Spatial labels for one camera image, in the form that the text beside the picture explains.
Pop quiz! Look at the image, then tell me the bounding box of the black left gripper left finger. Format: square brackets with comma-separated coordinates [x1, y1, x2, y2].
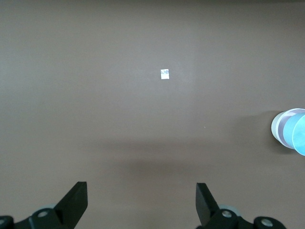
[27, 181, 88, 229]

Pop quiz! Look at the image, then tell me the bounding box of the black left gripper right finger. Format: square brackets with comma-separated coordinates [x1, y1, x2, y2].
[195, 182, 253, 229]

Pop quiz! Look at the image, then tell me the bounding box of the pink bowl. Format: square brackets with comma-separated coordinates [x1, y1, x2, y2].
[276, 108, 305, 150]

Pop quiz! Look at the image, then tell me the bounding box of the blue bowl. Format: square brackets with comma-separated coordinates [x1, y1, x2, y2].
[284, 112, 305, 157]

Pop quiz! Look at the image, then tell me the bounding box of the white bowl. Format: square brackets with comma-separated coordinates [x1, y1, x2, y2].
[271, 109, 290, 147]

